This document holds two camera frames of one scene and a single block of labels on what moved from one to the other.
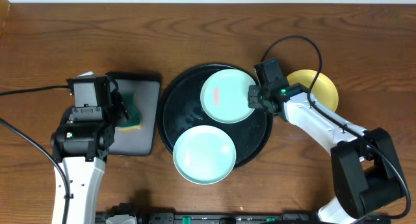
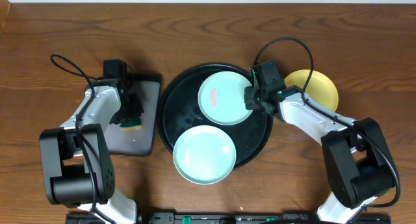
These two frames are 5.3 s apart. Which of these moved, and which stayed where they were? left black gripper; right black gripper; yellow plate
Moved: left black gripper
Stayed: yellow plate; right black gripper
